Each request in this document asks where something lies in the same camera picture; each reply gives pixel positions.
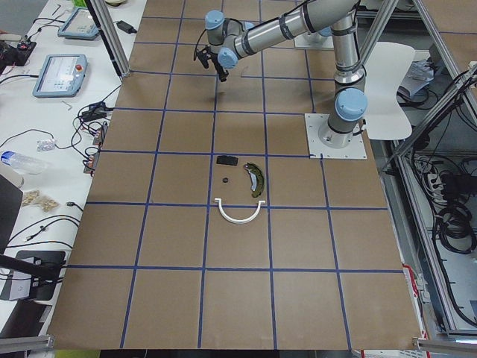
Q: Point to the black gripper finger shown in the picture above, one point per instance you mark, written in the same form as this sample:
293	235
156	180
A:
222	74

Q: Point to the black power adapter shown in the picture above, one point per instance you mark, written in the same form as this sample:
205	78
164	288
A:
126	27

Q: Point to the white plastic chair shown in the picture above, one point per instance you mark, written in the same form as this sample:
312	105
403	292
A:
386	67

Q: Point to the blue teach pendant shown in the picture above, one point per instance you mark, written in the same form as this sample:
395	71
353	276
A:
61	76
79	26

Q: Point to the dark grey brake pad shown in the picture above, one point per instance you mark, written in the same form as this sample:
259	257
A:
227	160

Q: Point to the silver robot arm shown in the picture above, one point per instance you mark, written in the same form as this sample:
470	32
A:
229	40

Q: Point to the blue teach pendant near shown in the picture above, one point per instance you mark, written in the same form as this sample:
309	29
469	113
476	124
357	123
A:
61	76

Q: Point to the white curved plastic bracket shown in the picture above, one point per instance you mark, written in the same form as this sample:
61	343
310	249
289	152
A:
238	216

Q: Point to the plastic water bottle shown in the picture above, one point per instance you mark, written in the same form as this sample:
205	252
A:
23	163

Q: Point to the olive green brake shoe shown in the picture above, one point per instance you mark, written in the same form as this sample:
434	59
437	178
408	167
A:
257	179

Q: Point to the aluminium frame post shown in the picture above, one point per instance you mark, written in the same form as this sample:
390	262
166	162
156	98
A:
106	28

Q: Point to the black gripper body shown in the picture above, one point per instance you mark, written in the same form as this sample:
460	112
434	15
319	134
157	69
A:
218	64

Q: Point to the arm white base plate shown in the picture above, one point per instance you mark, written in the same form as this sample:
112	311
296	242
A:
324	143

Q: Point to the blue teach pendant far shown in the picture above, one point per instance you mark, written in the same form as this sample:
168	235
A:
79	26

